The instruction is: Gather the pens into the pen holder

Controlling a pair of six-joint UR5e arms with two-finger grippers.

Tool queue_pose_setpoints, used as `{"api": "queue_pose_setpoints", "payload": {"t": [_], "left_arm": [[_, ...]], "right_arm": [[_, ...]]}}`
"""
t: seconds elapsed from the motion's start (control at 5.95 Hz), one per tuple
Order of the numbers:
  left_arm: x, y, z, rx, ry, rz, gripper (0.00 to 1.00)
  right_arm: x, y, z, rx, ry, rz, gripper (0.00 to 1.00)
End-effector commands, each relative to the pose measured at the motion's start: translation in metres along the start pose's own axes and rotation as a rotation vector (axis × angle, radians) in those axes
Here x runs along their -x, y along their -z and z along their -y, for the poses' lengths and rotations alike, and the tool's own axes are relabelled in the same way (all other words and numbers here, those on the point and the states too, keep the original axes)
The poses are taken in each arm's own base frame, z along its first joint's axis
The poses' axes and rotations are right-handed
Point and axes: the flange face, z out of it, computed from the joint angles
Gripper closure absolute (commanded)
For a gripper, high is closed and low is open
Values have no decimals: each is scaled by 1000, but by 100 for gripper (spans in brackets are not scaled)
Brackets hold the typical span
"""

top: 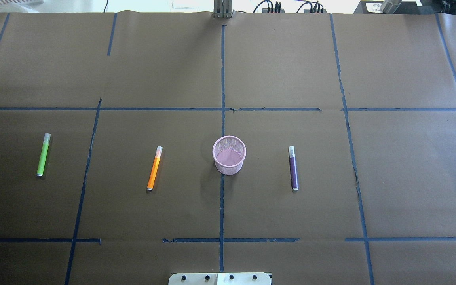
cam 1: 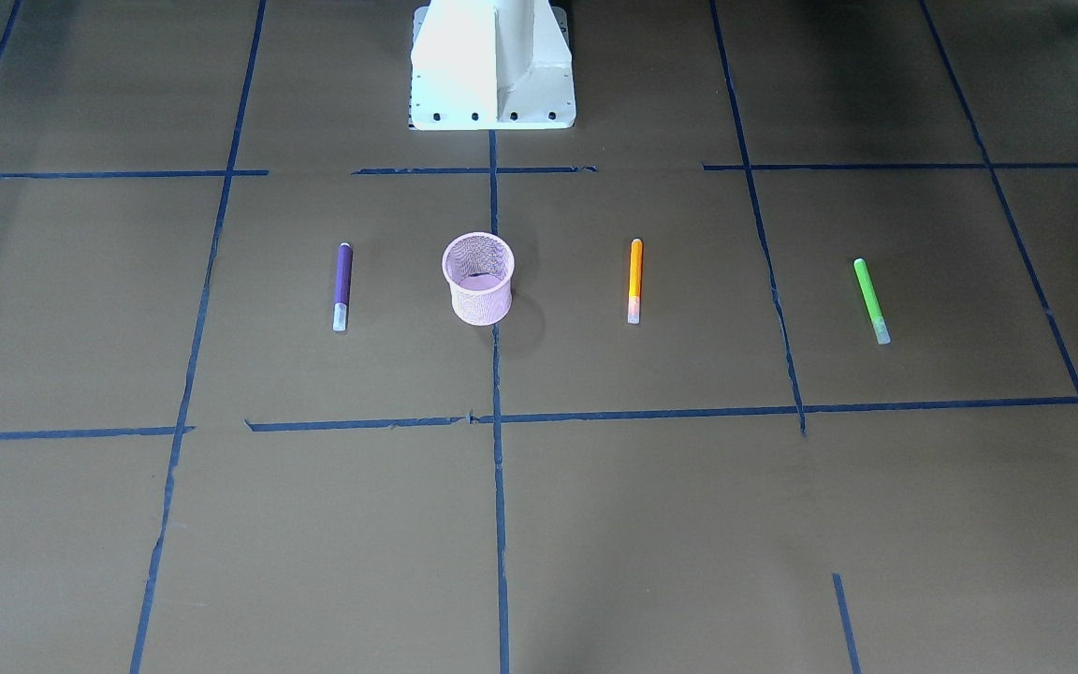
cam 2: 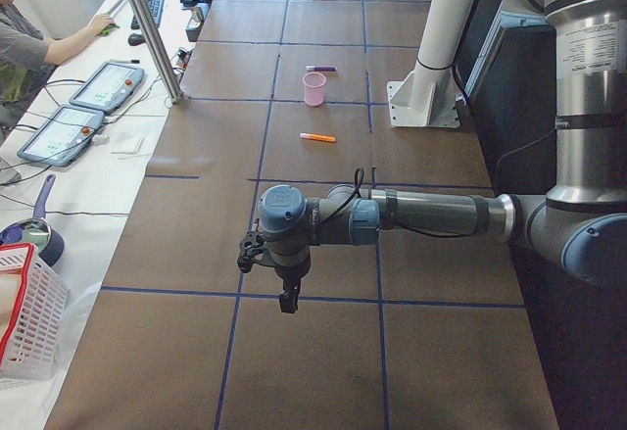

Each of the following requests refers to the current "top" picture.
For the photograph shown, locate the orange highlighter pen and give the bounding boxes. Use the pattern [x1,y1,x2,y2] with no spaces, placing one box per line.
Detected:
[146,146,163,192]

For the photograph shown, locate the purple highlighter pen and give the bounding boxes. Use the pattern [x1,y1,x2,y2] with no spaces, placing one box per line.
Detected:
[289,146,299,192]

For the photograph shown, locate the green highlighter pen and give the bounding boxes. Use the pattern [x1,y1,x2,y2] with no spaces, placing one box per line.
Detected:
[36,133,51,177]

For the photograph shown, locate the pink mesh pen holder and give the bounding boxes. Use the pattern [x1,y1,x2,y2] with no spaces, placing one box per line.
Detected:
[212,135,247,175]

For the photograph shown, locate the aluminium frame post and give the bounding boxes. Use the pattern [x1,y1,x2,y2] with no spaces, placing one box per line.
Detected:
[213,0,233,19]

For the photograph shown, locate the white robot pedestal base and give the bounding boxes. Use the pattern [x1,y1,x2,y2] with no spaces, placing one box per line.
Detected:
[168,272,273,285]

